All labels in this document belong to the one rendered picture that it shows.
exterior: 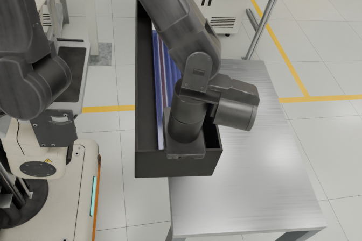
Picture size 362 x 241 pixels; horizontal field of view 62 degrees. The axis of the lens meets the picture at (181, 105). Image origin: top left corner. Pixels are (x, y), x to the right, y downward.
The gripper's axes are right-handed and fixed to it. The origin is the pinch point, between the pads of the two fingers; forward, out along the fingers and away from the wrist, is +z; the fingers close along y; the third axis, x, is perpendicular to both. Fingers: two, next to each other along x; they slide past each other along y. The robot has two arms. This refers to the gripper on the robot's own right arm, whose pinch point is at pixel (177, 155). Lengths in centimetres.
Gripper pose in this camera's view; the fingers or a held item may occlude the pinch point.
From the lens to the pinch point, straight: 60.9
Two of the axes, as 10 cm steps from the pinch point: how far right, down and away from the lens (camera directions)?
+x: -9.9, -0.1, -1.6
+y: -0.9, -7.7, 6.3
